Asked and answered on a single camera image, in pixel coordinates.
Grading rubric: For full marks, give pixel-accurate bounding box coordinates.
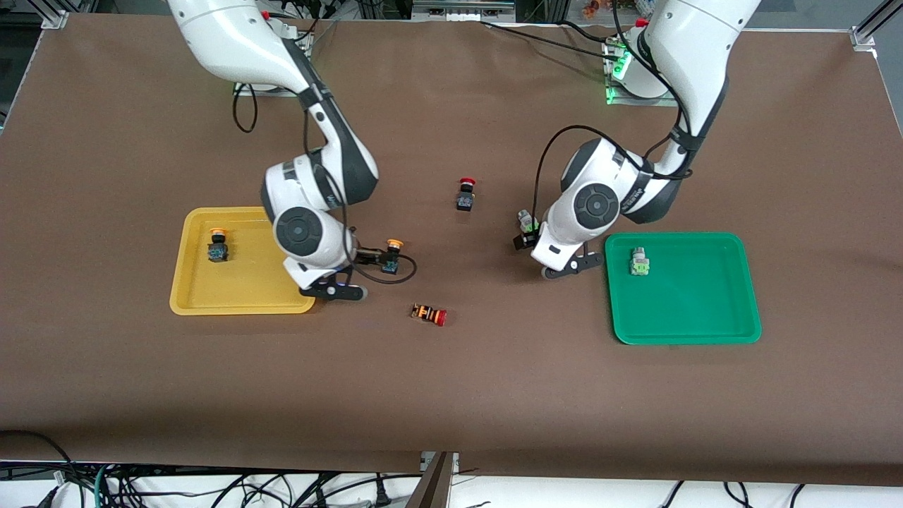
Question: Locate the yellow plastic tray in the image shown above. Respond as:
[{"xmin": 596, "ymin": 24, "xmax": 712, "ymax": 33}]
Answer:
[{"xmin": 169, "ymin": 206, "xmax": 317, "ymax": 316}]

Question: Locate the brown table cover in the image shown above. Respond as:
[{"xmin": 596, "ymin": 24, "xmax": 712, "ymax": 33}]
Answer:
[{"xmin": 0, "ymin": 13, "xmax": 903, "ymax": 488}]

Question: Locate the green plastic tray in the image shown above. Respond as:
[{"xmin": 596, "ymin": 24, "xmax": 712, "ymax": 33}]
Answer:
[{"xmin": 604, "ymin": 232, "xmax": 763, "ymax": 346}]

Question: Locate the black camera cable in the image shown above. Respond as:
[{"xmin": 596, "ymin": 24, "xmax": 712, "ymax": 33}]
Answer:
[
  {"xmin": 232, "ymin": 82, "xmax": 419, "ymax": 286},
  {"xmin": 532, "ymin": 0, "xmax": 701, "ymax": 216}
]

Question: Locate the black base cable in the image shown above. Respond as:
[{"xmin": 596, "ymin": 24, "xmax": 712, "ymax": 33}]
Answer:
[{"xmin": 480, "ymin": 20, "xmax": 616, "ymax": 60}]

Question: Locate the grey metal rail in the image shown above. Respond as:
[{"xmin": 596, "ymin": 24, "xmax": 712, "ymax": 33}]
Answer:
[{"xmin": 411, "ymin": 0, "xmax": 517, "ymax": 23}]

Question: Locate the brown table leg post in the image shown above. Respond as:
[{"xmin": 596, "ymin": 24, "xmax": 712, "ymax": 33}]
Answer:
[{"xmin": 408, "ymin": 452, "xmax": 461, "ymax": 508}]

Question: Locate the black floor cable bundle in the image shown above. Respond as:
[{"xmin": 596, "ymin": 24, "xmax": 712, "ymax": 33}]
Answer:
[{"xmin": 106, "ymin": 469, "xmax": 424, "ymax": 508}]

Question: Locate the green floor cable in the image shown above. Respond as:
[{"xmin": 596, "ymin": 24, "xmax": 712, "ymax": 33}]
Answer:
[{"xmin": 90, "ymin": 464, "xmax": 114, "ymax": 508}]

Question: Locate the aluminium frame profile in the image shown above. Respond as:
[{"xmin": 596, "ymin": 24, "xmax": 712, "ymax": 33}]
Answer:
[
  {"xmin": 849, "ymin": 0, "xmax": 903, "ymax": 52},
  {"xmin": 39, "ymin": 0, "xmax": 71, "ymax": 30}
]

